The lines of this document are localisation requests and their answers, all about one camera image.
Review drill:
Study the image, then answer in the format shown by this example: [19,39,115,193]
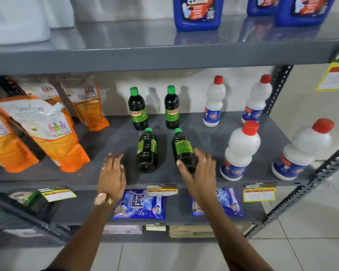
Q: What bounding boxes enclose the person's left hand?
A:
[97,153,127,202]

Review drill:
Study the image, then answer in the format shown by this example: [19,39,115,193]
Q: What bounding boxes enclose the person's right hand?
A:
[176,148,217,204]

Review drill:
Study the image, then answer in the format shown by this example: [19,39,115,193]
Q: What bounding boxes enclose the dark bottle with green cap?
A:
[136,128,159,173]
[128,87,149,131]
[164,85,180,130]
[171,128,199,174]

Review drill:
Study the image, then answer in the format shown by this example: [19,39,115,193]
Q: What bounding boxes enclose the person's right forearm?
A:
[198,199,275,271]

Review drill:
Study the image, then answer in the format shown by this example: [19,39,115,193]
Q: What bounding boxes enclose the person's left forearm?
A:
[47,198,115,271]

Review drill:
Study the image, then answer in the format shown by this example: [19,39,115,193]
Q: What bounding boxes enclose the yellow shelf price tag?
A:
[38,187,77,202]
[146,184,179,197]
[243,182,277,202]

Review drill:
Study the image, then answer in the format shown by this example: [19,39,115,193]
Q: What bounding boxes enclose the beige wristwatch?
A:
[93,192,114,207]

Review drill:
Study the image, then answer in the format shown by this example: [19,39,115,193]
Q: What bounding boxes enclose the blue detergent packet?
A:
[113,189,167,221]
[190,187,246,218]

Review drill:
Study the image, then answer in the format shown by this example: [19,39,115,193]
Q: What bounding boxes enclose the white bottle with red cap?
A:
[219,120,261,182]
[271,118,335,181]
[241,74,273,125]
[203,75,227,127]

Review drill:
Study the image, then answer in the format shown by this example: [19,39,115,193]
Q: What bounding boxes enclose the brown cardboard box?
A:
[169,225,252,238]

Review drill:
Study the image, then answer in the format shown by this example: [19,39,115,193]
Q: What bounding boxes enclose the small yellow price tag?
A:
[145,223,167,232]

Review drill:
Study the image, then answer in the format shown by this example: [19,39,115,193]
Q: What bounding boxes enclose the orange and white refill pouch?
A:
[0,105,40,173]
[55,73,110,132]
[12,77,74,125]
[0,95,90,173]

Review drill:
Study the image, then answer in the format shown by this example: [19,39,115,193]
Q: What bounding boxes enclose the white shelf label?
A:
[103,224,143,235]

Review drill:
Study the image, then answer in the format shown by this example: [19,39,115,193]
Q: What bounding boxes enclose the green packet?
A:
[8,190,42,207]

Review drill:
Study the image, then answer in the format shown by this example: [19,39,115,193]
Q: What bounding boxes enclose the grey metal shelf rack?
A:
[0,11,339,249]

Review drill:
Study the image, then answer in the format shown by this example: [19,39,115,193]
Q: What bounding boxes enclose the blue cleaner jug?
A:
[274,0,338,27]
[246,0,280,17]
[173,0,225,32]

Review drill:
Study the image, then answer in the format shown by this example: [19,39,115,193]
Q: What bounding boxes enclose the white wrapped pack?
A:
[0,0,51,46]
[42,0,76,29]

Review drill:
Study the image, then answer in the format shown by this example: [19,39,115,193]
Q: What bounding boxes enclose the large yellow price tag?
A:
[315,46,339,92]

